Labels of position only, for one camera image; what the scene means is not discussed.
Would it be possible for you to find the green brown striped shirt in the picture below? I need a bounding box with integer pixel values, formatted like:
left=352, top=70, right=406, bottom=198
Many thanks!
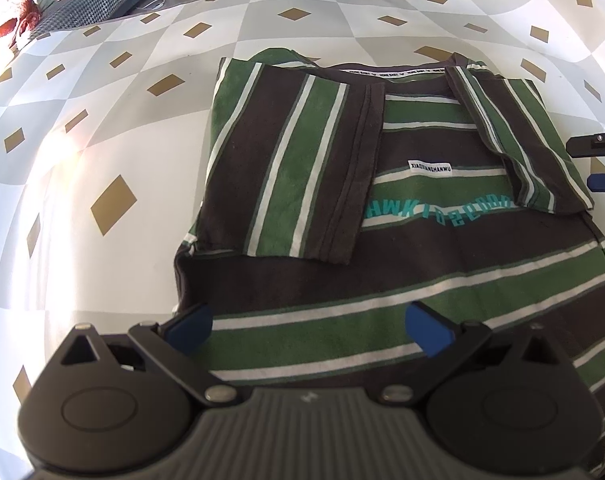
left=172, top=46, right=605, bottom=466

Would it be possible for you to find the checkered diamond pattern tablecloth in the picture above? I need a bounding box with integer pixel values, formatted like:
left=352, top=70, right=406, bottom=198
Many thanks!
left=0, top=0, right=605, bottom=479

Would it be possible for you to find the checkered fabric sofa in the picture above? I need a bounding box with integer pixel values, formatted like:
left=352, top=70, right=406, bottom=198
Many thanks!
left=29, top=0, right=142, bottom=39

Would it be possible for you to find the red knitted cloth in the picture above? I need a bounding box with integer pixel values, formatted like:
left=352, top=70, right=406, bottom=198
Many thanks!
left=0, top=0, right=41, bottom=49

